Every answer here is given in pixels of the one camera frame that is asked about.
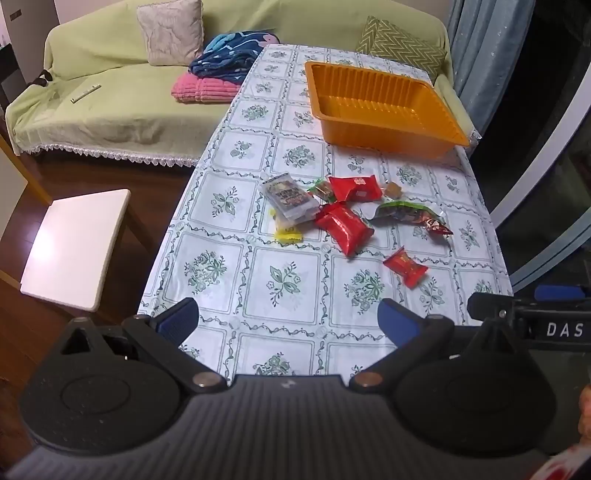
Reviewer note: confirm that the red snack packet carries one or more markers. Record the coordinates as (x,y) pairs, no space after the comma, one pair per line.
(355,188)
(344,226)

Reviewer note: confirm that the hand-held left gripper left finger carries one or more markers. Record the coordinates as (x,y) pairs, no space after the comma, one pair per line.
(178,321)

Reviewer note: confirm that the yellow candy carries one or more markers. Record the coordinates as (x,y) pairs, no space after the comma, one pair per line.
(287,234)

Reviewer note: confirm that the green covered sofa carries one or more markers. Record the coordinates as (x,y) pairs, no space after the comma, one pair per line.
(115,115)

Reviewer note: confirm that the small red candy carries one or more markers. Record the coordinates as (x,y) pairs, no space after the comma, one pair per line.
(406,266)

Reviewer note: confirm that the floral tablecloth table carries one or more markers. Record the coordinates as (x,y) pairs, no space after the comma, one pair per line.
(286,277)

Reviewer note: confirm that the beige cushion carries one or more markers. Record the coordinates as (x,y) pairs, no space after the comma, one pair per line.
(171,32)

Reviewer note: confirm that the orange plastic tray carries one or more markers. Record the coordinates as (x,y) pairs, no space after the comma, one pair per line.
(369,101)

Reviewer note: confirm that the wooden furniture panel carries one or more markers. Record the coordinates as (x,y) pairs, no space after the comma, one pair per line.
(14,194)

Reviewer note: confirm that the white window frame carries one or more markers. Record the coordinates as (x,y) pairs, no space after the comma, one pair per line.
(538,170)

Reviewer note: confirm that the small green red packet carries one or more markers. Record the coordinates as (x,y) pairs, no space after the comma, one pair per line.
(323,190)

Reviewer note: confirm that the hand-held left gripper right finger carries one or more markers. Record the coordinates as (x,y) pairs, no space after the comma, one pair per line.
(397,323)

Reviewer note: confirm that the white stool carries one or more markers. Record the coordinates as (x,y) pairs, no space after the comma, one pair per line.
(74,244)

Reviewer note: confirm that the blue grey curtain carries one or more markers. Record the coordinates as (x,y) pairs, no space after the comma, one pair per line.
(485,46)

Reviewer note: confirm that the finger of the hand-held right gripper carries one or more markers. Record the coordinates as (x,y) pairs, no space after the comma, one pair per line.
(558,292)
(494,307)

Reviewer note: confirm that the red white printed cloth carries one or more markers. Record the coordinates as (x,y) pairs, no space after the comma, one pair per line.
(572,466)

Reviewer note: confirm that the small black item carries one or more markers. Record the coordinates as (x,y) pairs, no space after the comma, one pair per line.
(41,79)

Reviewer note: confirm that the small brown candy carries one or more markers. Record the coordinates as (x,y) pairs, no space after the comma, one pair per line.
(394,189)

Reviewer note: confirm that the blue printed blanket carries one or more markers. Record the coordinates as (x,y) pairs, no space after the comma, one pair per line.
(221,60)

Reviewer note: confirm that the pink ribbed cushion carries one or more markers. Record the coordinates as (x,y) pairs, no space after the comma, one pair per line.
(203,90)

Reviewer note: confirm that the dark cabinet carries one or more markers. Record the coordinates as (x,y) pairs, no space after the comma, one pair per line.
(11,74)

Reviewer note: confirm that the person's right hand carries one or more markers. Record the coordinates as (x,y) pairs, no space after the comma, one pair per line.
(585,410)

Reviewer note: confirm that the green zigzag cushion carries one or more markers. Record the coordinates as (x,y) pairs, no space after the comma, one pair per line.
(406,46)

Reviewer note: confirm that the green red snack bag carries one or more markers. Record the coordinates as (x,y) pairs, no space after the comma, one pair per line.
(406,213)

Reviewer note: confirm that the white remote control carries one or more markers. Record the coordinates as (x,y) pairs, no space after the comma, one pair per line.
(85,93)

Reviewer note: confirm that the grey snack packet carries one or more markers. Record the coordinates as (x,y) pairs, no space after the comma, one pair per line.
(288,198)

